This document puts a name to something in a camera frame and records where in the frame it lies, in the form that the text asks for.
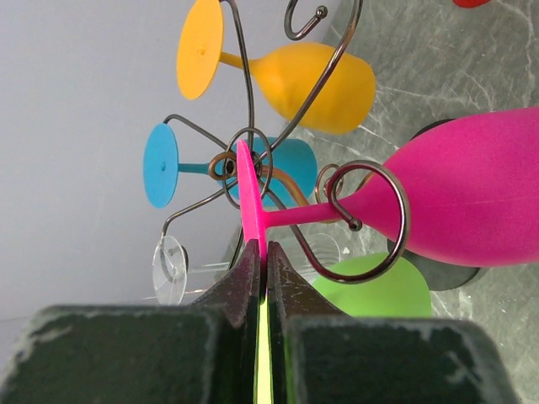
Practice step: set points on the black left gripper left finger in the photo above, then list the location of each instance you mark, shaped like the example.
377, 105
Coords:
204, 352

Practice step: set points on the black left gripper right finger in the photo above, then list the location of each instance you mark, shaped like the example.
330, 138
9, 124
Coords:
321, 355

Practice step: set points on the clear wine glass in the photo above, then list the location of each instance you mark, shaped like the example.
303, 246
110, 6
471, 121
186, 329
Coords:
176, 281

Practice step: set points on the green plastic wine glass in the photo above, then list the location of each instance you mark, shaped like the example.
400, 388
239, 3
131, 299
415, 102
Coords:
400, 292

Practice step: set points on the pink plastic wine glass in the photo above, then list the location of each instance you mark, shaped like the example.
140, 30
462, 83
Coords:
464, 192

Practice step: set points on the orange plastic wine glass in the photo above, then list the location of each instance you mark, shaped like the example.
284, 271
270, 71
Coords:
285, 76

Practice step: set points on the red plastic wine glass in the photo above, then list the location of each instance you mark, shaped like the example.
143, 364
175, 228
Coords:
470, 3

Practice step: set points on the copper wire wine glass rack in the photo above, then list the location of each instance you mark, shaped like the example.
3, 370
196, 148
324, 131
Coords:
291, 164

